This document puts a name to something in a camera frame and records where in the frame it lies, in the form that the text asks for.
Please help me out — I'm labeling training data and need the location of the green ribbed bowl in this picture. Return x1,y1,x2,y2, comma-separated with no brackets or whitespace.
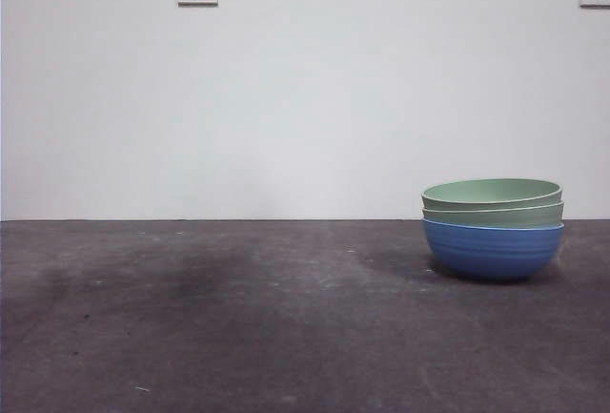
420,177,563,212
421,201,565,230

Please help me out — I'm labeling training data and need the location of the blue ribbed bowl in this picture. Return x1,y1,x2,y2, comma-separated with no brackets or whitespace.
421,218,566,283

